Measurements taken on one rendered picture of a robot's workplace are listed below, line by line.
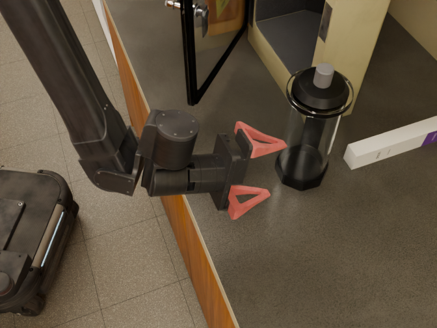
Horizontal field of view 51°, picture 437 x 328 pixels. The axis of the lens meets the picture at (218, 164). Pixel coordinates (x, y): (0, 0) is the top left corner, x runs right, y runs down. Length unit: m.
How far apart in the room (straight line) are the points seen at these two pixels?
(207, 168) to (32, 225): 1.21
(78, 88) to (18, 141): 1.82
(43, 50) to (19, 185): 1.37
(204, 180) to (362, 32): 0.42
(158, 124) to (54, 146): 1.73
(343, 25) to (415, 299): 0.48
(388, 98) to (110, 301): 1.24
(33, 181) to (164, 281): 0.63
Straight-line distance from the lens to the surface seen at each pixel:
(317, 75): 0.74
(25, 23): 0.56
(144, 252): 1.90
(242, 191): 0.75
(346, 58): 0.91
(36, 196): 1.85
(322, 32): 0.86
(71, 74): 0.57
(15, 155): 2.33
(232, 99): 1.05
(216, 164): 0.65
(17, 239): 1.77
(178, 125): 0.59
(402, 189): 0.97
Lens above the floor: 1.69
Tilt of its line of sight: 54 degrees down
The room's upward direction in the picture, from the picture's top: straight up
